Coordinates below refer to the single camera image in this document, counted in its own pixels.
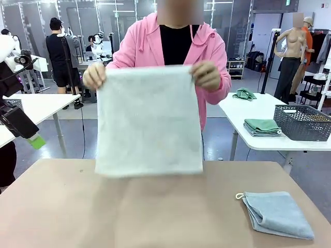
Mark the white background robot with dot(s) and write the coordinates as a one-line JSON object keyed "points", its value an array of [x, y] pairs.
{"points": [[98, 46]]}

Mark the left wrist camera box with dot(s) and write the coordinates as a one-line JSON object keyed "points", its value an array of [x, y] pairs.
{"points": [[23, 60]]}

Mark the wooden shoe shelf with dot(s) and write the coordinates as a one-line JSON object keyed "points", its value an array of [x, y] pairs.
{"points": [[235, 69]]}

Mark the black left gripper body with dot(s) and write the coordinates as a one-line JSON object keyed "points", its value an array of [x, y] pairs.
{"points": [[10, 77]]}

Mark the man in black clothes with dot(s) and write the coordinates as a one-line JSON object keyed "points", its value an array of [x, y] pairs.
{"points": [[58, 51]]}

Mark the black tripod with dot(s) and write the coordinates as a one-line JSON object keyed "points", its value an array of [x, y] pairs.
{"points": [[68, 67]]}

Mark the black bags pile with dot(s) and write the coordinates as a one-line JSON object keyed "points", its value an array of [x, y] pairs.
{"points": [[256, 62]]}

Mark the person's right forearm pink sleeve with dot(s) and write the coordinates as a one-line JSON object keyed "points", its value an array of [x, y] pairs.
{"points": [[117, 58]]}

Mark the grey perforated basket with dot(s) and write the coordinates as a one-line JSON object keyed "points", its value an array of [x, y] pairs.
{"points": [[16, 104]]}

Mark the person's left hand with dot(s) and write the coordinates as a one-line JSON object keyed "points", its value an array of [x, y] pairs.
{"points": [[207, 76]]}

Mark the white side table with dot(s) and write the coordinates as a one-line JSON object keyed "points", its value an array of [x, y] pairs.
{"points": [[258, 108], [46, 106]]}

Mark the blue towel with white loop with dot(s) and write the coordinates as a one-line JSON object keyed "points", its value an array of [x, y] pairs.
{"points": [[276, 214]]}

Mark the person in pink hoodie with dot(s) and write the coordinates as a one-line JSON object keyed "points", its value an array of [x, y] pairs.
{"points": [[144, 44]]}

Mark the mannequin with orange shirt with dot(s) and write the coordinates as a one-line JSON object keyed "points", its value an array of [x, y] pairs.
{"points": [[308, 44]]}

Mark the folded green towel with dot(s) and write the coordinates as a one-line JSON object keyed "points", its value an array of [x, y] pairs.
{"points": [[261, 124]]}

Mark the crumpled dark green towel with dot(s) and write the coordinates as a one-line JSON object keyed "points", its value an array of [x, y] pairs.
{"points": [[243, 94]]}

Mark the dark grey herringbone plastic basket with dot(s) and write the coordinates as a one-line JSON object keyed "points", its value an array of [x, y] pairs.
{"points": [[302, 124]]}

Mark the folded grey towel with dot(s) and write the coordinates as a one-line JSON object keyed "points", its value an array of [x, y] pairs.
{"points": [[269, 134]]}

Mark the person's right hand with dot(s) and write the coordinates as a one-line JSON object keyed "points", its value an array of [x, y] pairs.
{"points": [[94, 76]]}

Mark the clothes rail with dark garments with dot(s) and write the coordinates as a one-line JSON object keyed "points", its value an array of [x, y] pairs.
{"points": [[319, 46]]}

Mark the person's left forearm pink sleeve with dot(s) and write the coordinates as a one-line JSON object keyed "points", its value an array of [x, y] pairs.
{"points": [[223, 85]]}

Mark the black stand with white head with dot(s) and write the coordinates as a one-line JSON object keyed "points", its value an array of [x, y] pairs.
{"points": [[270, 56]]}

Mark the bare mannequin with grey trousers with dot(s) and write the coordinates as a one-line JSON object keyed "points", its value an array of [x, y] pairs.
{"points": [[291, 51]]}

